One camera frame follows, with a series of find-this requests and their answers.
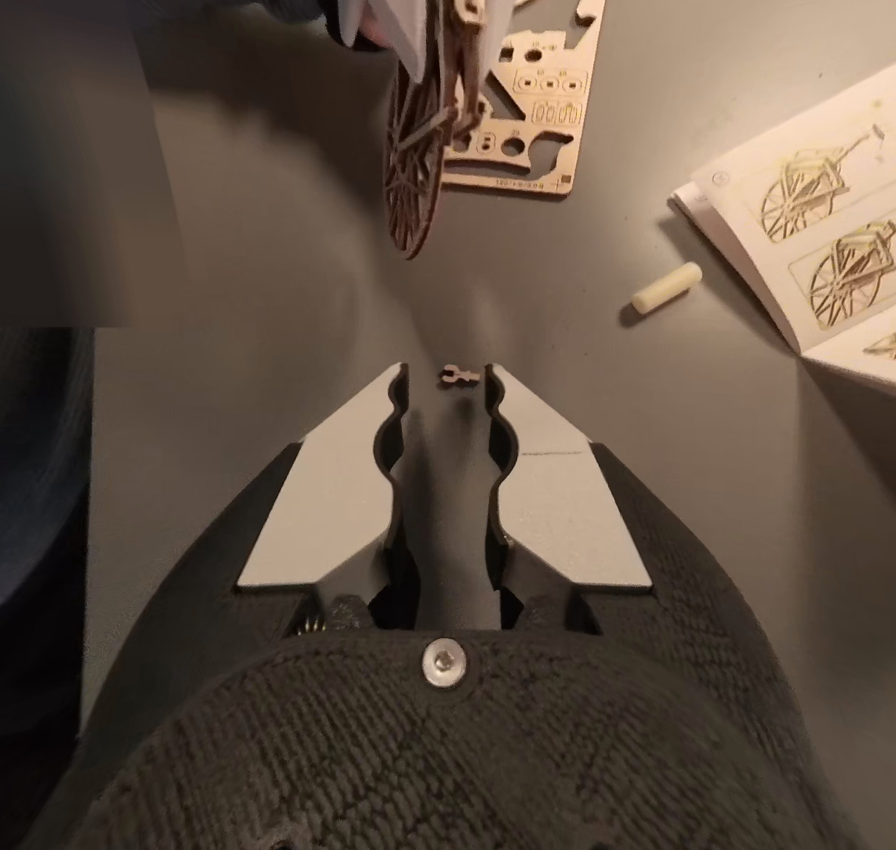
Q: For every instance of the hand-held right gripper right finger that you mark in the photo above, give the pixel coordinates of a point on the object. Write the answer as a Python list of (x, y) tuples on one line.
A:
[(567, 514)]

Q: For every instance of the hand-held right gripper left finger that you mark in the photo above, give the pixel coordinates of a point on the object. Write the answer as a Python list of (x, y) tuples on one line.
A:
[(322, 514)]

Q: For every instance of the wooden bicycle model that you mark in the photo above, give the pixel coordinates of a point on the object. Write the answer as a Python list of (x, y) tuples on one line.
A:
[(462, 3)]

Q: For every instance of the small wooden connector part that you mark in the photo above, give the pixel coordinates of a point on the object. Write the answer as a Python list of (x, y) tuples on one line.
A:
[(455, 376)]

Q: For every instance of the white instruction booklet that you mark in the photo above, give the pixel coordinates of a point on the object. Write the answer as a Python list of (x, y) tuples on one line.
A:
[(826, 248)]

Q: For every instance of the wooden parts sheet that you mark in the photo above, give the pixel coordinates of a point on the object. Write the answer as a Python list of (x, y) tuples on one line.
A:
[(560, 38)]

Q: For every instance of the person's left hand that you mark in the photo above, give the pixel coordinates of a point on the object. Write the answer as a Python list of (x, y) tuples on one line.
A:
[(374, 32)]

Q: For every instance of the cream cylindrical wax stick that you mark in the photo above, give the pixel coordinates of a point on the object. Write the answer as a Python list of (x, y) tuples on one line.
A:
[(668, 288)]

